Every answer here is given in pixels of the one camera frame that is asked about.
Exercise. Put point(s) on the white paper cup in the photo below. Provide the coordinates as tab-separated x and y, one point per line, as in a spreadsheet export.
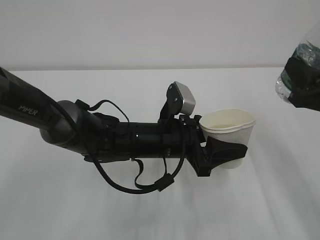
231	125

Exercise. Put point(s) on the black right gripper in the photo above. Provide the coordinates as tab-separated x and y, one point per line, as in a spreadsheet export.
305	84

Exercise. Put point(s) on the clear plastic water bottle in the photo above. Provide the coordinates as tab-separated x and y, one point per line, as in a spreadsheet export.
308	50

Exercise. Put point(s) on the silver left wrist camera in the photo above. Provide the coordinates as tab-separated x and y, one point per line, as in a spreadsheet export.
179	100

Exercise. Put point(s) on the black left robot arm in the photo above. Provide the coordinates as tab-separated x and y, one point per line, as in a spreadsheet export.
79	127

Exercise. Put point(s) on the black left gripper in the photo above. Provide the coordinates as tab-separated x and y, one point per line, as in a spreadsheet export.
218	153

